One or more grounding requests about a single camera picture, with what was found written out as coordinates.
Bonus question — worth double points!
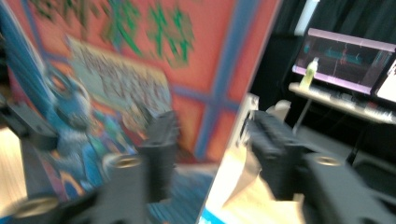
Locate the white metal frame desk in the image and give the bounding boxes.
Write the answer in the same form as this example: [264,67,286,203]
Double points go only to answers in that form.
[288,81,396,166]

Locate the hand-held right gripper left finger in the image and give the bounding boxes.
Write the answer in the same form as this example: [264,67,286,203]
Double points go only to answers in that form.
[139,110,181,203]

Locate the wide computer monitor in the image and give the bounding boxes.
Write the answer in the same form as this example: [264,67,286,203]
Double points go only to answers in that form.
[292,27,396,96]

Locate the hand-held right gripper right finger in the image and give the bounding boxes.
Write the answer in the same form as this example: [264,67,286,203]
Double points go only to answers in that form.
[247,110,309,202]

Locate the white screen computer monitor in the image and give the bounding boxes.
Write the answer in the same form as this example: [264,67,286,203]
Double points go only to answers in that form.
[375,59,396,105]

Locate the green drink bottle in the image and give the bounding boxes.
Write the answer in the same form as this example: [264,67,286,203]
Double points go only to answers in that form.
[299,56,320,91]

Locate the white pole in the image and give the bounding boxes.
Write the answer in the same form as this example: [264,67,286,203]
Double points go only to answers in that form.
[293,0,321,36]

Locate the red illustrated book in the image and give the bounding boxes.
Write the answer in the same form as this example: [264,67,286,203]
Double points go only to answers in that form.
[0,0,283,224]

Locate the computer keyboard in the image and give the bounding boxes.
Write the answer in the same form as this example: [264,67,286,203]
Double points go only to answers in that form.
[311,87,396,123]

